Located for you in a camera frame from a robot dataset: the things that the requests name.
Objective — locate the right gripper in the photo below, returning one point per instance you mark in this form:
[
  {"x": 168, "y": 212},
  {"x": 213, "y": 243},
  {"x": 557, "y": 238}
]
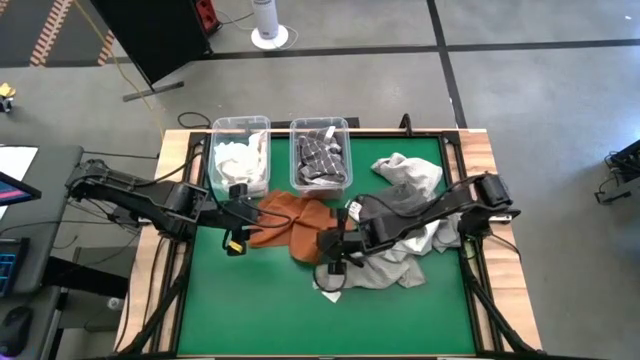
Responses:
[{"x": 360, "y": 240}]

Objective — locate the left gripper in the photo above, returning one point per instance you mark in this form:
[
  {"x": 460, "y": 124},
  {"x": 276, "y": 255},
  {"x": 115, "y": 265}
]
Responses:
[{"x": 227, "y": 220}]

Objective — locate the orange towel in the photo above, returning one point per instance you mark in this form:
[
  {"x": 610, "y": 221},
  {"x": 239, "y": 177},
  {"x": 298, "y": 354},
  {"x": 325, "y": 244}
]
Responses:
[{"x": 295, "y": 220}]

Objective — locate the white red-checked towel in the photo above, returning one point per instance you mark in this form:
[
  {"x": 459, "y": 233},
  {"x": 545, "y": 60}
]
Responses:
[{"x": 240, "y": 160}]

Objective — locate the dark grey waffle towel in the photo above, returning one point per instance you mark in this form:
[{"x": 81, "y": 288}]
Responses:
[{"x": 400, "y": 197}]

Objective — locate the grey plaid towel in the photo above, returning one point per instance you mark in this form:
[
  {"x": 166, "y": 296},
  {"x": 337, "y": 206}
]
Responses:
[{"x": 320, "y": 160}]

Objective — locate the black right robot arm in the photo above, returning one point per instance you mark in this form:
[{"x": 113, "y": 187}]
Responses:
[{"x": 440, "y": 205}]

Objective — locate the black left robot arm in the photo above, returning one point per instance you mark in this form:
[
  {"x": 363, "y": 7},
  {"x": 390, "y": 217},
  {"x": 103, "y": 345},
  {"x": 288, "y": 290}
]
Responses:
[{"x": 150, "y": 195}]

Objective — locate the yellow tag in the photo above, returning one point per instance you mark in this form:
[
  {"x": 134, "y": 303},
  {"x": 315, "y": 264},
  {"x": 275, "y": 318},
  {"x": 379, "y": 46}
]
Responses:
[{"x": 235, "y": 246}]

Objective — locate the clear plastic bin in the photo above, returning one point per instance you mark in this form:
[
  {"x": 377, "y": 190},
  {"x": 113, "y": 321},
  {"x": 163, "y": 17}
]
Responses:
[
  {"x": 320, "y": 192},
  {"x": 240, "y": 192}
]

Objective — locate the green table mat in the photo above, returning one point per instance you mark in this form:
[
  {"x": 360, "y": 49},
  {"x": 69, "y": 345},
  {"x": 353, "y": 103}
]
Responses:
[{"x": 300, "y": 325}]

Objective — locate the pale grey towel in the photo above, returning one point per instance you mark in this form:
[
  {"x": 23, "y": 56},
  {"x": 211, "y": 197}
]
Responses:
[{"x": 410, "y": 170}]

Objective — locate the small white round cap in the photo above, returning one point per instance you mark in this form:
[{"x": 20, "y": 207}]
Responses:
[{"x": 114, "y": 303}]

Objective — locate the grey metal base bar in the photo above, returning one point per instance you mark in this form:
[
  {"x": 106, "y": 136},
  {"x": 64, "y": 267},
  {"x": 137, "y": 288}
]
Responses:
[{"x": 150, "y": 92}]

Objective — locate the black desk base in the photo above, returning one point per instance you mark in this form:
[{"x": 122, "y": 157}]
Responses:
[{"x": 85, "y": 277}]

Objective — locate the white tower fan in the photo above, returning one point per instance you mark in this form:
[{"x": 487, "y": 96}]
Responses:
[{"x": 266, "y": 20}]

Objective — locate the grey desk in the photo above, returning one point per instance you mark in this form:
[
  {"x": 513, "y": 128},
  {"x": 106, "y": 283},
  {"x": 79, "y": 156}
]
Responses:
[{"x": 55, "y": 165}]

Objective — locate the black standing panel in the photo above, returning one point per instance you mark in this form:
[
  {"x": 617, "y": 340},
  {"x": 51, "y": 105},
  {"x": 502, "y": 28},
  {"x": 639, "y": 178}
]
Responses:
[{"x": 150, "y": 35}]

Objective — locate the red power strip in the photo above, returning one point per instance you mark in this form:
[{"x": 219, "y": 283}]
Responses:
[{"x": 207, "y": 12}]

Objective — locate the computer monitor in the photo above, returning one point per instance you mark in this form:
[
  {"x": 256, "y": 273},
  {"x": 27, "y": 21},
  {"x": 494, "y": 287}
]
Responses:
[{"x": 15, "y": 192}]

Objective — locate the white paper sheet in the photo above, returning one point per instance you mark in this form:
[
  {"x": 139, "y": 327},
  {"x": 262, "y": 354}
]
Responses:
[{"x": 17, "y": 162}]

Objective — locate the backlit keyboard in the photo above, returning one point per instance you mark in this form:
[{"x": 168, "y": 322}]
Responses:
[{"x": 10, "y": 265}]

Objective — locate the black computer mouse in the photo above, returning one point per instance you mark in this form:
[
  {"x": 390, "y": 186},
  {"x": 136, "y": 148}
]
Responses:
[{"x": 15, "y": 327}]

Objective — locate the small black floor device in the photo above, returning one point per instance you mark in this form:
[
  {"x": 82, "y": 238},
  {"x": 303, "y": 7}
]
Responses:
[{"x": 6, "y": 105}]

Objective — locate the small yellow object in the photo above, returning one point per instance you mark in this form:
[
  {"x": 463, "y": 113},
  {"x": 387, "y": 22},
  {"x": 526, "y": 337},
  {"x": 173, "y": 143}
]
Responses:
[{"x": 7, "y": 90}]

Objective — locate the black frame clamp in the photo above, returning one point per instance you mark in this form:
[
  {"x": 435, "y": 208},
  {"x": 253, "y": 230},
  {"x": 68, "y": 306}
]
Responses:
[{"x": 406, "y": 125}]

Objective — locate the black table frame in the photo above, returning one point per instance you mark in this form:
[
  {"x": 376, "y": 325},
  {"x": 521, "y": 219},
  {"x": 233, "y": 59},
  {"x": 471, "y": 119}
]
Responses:
[{"x": 450, "y": 140}]

